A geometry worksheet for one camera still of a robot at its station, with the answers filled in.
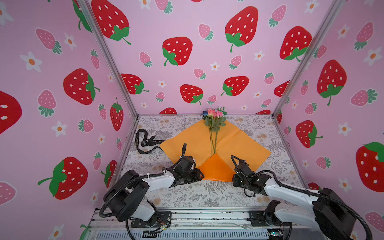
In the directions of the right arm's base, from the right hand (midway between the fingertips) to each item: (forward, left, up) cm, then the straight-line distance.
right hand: (232, 179), depth 87 cm
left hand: (-1, +17, +2) cm, 18 cm away
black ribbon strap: (+20, +60, +2) cm, 63 cm away
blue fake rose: (+50, +21, +6) cm, 55 cm away
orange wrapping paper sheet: (+20, +12, 0) cm, 23 cm away
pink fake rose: (+42, +16, +4) cm, 45 cm away
